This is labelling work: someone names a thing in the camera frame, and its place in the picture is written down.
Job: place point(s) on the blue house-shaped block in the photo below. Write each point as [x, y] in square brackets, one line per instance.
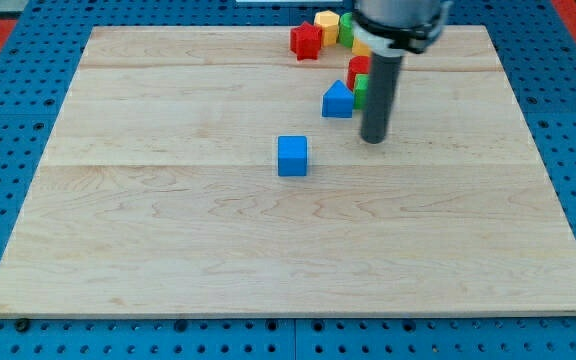
[338, 101]

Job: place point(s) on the yellow hexagon block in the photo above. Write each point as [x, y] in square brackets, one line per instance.
[328, 22]

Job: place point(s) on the blue cube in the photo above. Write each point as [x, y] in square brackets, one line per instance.
[292, 156]

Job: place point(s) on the yellow block behind arm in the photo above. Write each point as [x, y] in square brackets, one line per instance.
[359, 48]

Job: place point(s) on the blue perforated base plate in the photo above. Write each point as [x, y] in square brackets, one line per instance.
[40, 46]

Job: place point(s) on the red cylinder block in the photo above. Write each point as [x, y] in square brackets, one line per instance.
[356, 65]

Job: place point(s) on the green round block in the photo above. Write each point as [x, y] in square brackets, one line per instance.
[346, 35]

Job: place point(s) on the light wooden board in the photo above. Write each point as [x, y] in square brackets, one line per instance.
[158, 195]

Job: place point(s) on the green small block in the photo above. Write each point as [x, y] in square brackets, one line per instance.
[360, 90]

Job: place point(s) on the red star block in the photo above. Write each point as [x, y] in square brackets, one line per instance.
[305, 41]

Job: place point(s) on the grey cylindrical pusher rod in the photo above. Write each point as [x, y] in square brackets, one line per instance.
[380, 95]

